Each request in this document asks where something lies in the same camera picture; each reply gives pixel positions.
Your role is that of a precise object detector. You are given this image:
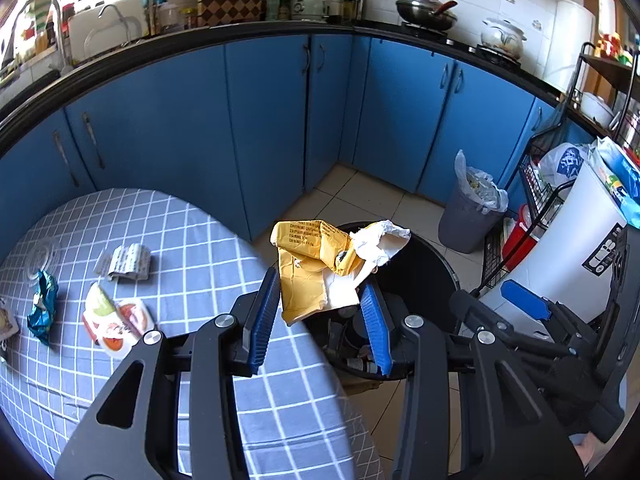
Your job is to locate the yellow padded envelope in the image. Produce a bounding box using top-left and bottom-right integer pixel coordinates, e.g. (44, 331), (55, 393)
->
(270, 220), (411, 326)

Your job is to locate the teal snack wrapper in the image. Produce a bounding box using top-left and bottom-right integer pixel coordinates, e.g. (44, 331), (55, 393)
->
(26, 270), (58, 347)

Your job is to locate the black round trash bin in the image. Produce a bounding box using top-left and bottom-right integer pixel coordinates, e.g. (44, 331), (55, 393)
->
(304, 234), (461, 382)

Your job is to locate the grey trash can with bag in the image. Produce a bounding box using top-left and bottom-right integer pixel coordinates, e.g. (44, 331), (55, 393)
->
(438, 150), (509, 254)

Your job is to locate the white appliance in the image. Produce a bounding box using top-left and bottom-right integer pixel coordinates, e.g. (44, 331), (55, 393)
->
(506, 162), (627, 323)

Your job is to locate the crumpled grey printed paper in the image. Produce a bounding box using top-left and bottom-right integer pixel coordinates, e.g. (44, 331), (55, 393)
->
(93, 243), (151, 281)

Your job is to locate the white blue plastic bag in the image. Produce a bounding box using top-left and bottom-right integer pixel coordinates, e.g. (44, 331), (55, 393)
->
(538, 142), (588, 190)

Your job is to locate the orange white food wrapper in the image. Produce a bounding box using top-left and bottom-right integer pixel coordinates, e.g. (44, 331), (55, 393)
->
(82, 283), (155, 360)

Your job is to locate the blue checkered tablecloth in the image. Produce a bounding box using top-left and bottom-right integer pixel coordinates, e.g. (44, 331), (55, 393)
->
(1, 188), (384, 479)

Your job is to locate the clear plastic lid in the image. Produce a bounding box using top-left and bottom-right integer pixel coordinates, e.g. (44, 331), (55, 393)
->
(23, 237), (62, 283)

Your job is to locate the cream bread package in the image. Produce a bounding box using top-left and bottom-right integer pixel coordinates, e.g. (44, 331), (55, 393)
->
(0, 304), (20, 341)

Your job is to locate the white ceramic pot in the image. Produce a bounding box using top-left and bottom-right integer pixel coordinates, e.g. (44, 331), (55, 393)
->
(480, 18), (527, 61)

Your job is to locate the green kettle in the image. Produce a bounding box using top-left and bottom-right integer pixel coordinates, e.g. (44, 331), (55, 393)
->
(292, 0), (328, 21)

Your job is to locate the black wok with lid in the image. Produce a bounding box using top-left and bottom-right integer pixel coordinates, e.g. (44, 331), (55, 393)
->
(396, 0), (458, 32)

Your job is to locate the white dish rack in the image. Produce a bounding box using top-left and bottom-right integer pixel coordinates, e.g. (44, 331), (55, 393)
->
(68, 0), (149, 64)

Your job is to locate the black wire shelf rack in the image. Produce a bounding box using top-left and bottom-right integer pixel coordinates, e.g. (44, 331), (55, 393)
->
(473, 42), (639, 295)

